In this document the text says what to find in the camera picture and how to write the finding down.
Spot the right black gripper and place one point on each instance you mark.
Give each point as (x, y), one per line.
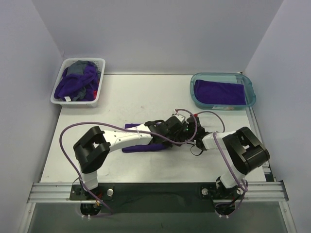
(188, 131)

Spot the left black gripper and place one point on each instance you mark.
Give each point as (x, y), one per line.
(177, 133)

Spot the purple towel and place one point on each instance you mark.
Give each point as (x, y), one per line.
(144, 148)
(78, 87)

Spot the purple cloth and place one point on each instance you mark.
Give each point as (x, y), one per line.
(208, 92)

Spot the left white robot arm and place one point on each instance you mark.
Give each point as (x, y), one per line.
(94, 146)

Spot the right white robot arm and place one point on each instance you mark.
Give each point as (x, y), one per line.
(241, 151)

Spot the blue transparent plastic bin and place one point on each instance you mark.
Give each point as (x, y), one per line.
(238, 78)

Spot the red cloth in basket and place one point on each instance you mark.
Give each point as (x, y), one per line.
(95, 93)

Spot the white plastic basket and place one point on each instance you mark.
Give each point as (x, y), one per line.
(79, 104)

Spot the grey cloth in basket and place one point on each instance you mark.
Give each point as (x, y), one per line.
(77, 68)

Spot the purple towel under pile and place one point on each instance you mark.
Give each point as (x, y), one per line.
(78, 87)

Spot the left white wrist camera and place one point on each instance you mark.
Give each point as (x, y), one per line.
(179, 116)

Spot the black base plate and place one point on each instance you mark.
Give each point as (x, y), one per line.
(150, 205)

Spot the aluminium frame rail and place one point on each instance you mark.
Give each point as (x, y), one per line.
(63, 192)

